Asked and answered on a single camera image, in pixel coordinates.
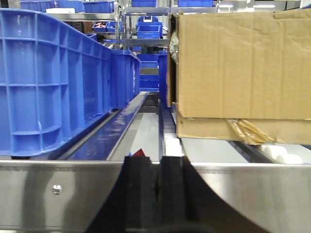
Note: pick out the large brown cardboard box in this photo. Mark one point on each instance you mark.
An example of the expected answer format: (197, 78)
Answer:
(251, 65)

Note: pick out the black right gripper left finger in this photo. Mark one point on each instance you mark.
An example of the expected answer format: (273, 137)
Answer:
(130, 206)

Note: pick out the large blue crate on shelf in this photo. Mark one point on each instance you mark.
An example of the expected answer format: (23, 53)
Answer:
(54, 82)

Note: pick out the flat cardboard sheet underneath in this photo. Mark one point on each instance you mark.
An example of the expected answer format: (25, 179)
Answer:
(249, 131)

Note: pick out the blue roller track rail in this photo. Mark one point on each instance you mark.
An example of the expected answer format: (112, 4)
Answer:
(102, 142)

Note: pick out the white track rollers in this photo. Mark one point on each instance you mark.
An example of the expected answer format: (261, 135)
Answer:
(173, 147)

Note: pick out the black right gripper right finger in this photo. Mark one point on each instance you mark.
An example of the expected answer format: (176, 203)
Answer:
(187, 204)

